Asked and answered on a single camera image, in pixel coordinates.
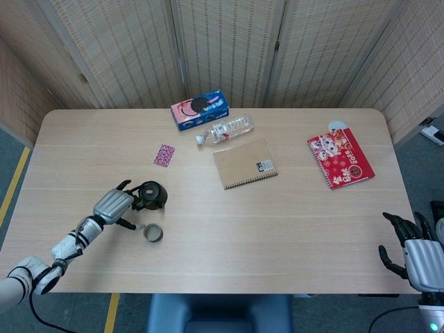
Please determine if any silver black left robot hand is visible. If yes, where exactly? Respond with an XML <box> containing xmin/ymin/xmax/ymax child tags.
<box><xmin>92</xmin><ymin>179</ymin><xmax>146</xmax><ymax>232</ymax></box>

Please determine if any black box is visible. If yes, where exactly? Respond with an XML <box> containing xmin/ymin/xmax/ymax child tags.
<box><xmin>429</xmin><ymin>200</ymin><xmax>444</xmax><ymax>223</ymax></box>

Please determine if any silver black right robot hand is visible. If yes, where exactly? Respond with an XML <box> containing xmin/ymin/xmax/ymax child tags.
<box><xmin>377</xmin><ymin>211</ymin><xmax>444</xmax><ymax>292</ymax></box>

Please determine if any pink patterned card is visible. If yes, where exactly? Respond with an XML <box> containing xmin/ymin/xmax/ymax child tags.
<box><xmin>153</xmin><ymin>144</ymin><xmax>176</xmax><ymax>169</ymax></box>

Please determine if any brown spiral notebook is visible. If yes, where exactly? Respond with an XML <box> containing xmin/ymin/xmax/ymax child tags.
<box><xmin>212</xmin><ymin>137</ymin><xmax>280</xmax><ymax>191</ymax></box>

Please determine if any small dark tea cup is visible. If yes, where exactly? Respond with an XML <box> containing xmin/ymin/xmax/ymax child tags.
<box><xmin>143</xmin><ymin>223</ymin><xmax>164</xmax><ymax>244</ymax></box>

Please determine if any blue cookie box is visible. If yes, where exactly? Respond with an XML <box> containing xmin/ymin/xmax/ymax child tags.
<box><xmin>169</xmin><ymin>88</ymin><xmax>231</xmax><ymax>133</ymax></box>

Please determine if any clear plastic water bottle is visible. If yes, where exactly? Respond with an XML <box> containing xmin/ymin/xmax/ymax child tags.
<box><xmin>194</xmin><ymin>113</ymin><xmax>256</xmax><ymax>146</ymax></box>

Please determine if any woven bamboo screen panel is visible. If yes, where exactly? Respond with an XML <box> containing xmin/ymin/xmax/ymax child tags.
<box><xmin>263</xmin><ymin>0</ymin><xmax>405</xmax><ymax>108</ymax></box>
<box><xmin>169</xmin><ymin>0</ymin><xmax>287</xmax><ymax>108</ymax></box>
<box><xmin>339</xmin><ymin>0</ymin><xmax>444</xmax><ymax>146</ymax></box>
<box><xmin>34</xmin><ymin>0</ymin><xmax>188</xmax><ymax>109</ymax></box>
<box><xmin>0</xmin><ymin>0</ymin><xmax>65</xmax><ymax>146</ymax></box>

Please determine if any white power strip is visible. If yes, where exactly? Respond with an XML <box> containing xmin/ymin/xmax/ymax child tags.
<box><xmin>420</xmin><ymin>126</ymin><xmax>444</xmax><ymax>146</ymax></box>

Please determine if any black floor cable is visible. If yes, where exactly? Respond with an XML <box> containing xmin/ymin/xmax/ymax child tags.
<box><xmin>367</xmin><ymin>306</ymin><xmax>419</xmax><ymax>333</ymax></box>

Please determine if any red spiral calendar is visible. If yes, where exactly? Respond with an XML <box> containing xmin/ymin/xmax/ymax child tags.
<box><xmin>306</xmin><ymin>126</ymin><xmax>377</xmax><ymax>191</ymax></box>

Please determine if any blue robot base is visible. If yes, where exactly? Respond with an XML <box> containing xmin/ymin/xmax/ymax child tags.
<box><xmin>147</xmin><ymin>293</ymin><xmax>294</xmax><ymax>333</ymax></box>

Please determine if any black teapot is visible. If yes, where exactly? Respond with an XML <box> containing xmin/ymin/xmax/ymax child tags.
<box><xmin>128</xmin><ymin>180</ymin><xmax>169</xmax><ymax>211</ymax></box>

